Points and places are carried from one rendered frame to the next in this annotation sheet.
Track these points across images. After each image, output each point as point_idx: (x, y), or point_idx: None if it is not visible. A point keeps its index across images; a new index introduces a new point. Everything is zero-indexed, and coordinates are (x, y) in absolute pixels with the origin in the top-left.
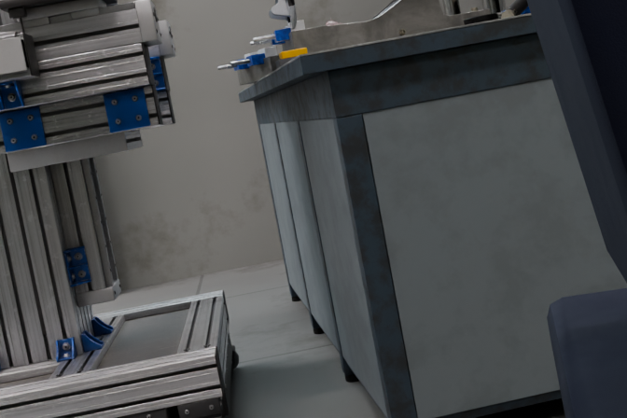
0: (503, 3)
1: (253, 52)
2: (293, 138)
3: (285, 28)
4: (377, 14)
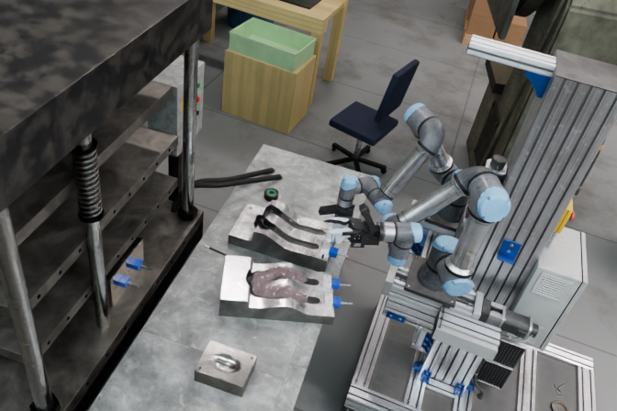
0: (112, 284)
1: (330, 294)
2: None
3: (330, 245)
4: (279, 235)
